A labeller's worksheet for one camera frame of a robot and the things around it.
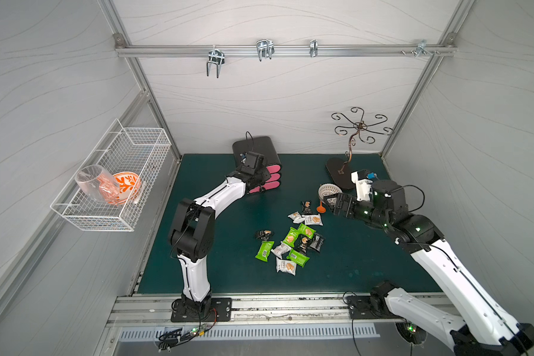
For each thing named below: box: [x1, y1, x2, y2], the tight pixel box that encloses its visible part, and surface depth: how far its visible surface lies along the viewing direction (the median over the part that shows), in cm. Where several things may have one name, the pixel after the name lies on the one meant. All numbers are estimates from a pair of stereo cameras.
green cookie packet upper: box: [297, 222, 317, 239], surface depth 93 cm
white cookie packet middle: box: [270, 241, 292, 260], surface depth 87 cm
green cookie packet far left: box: [255, 240, 276, 262], surface depth 86 cm
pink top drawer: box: [265, 164, 282, 174], surface depth 97 cm
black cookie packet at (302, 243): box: [292, 233, 313, 256], surface depth 89 cm
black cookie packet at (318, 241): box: [308, 232, 326, 253], surface depth 89 cm
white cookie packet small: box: [287, 211, 305, 224], surface depth 95 cm
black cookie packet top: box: [301, 200, 313, 216], surface depth 100 cm
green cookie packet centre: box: [282, 226, 300, 248], surface depth 91 cm
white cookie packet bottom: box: [275, 256, 297, 276], surface depth 83 cm
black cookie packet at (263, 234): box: [255, 229, 273, 241], surface depth 90 cm
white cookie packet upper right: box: [301, 213, 324, 227], surface depth 96 cm
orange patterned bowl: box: [109, 171, 142, 205], surface depth 68 cm
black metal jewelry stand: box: [326, 106, 394, 190], surface depth 90 cm
